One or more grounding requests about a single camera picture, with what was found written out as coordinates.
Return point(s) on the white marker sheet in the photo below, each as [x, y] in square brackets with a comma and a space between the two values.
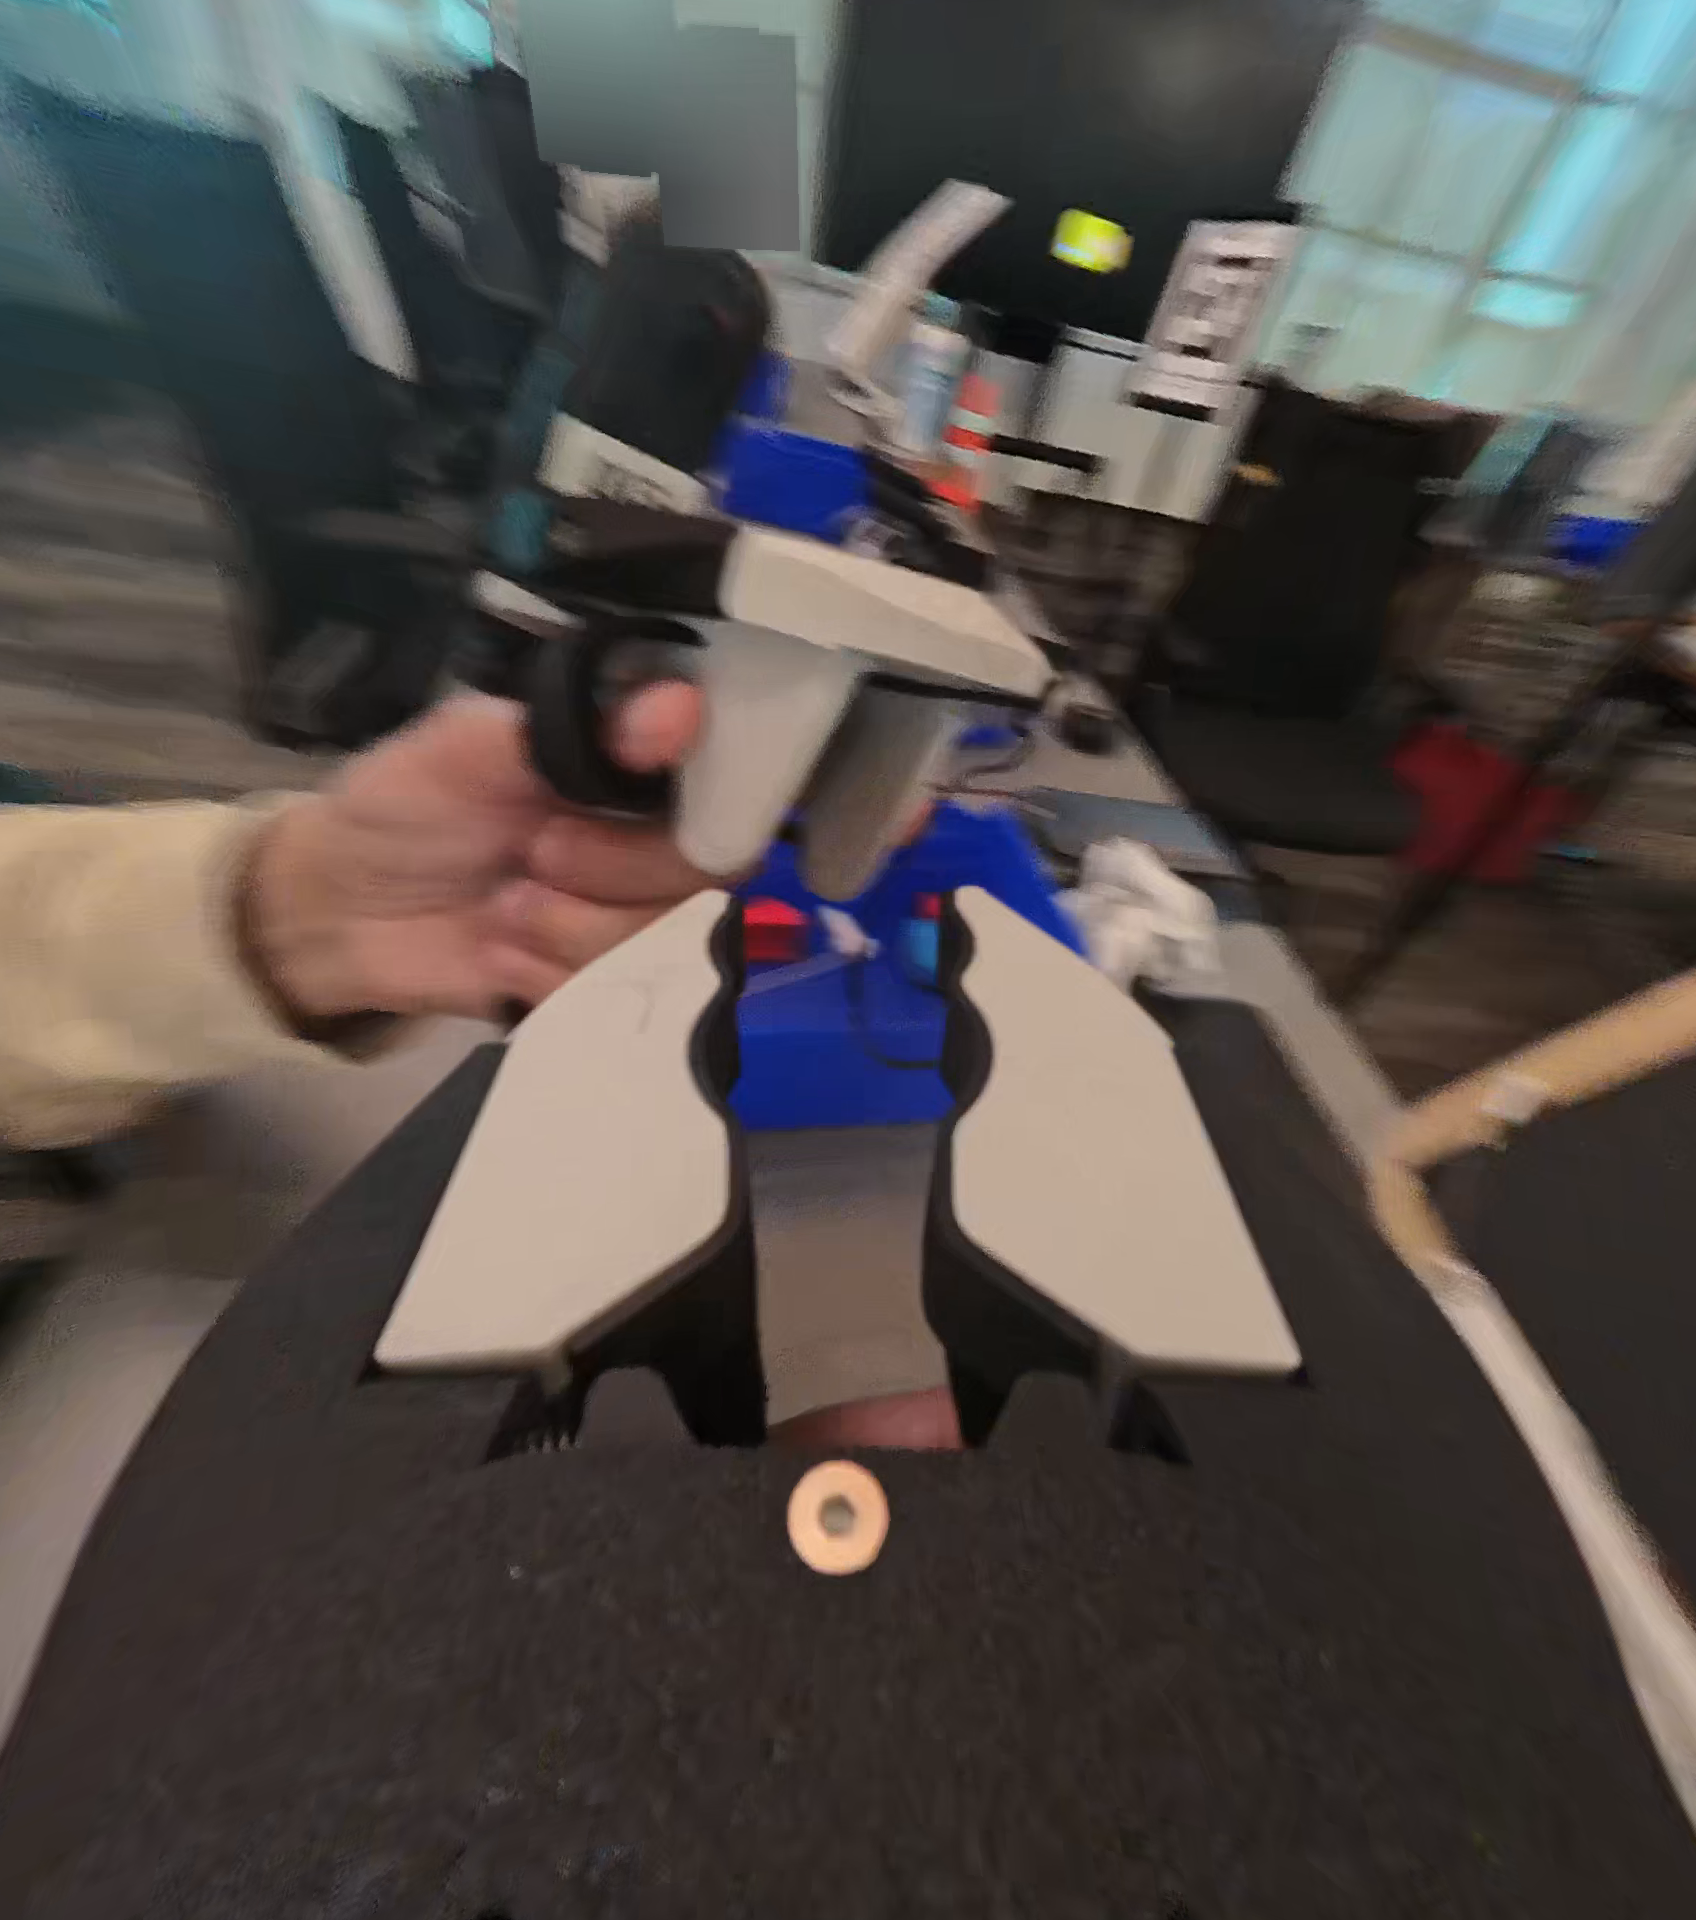
[1218, 317]

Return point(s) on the black tripod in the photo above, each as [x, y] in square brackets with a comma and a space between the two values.
[1616, 653]

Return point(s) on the white crumpled cloth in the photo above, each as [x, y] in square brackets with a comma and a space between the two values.
[1149, 908]

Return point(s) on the orange traffic cone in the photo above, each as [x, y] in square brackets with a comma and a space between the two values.
[973, 443]

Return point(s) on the black office chair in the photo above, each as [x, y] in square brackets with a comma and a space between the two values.
[1312, 602]

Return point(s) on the person's left hand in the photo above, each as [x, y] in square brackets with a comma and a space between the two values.
[412, 871]

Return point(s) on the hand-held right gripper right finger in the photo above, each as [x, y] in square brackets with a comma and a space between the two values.
[1119, 1199]

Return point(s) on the black panel with wooden edge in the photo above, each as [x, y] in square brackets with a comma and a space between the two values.
[1659, 1349]

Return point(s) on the red bin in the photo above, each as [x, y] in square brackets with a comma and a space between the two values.
[1487, 802]

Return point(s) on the black monitor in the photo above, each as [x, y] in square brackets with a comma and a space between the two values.
[1089, 121]

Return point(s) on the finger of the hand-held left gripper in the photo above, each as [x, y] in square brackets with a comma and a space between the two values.
[880, 608]

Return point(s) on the yellow sticker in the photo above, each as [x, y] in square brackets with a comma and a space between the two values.
[1093, 240]

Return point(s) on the blue plastic bin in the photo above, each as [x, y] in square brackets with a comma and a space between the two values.
[798, 459]
[850, 1064]

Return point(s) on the grey desk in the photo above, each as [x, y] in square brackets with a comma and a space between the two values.
[850, 1277]

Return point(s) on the small red piece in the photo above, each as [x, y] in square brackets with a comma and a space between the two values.
[772, 930]

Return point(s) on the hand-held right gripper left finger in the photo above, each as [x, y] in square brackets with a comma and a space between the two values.
[564, 1199]

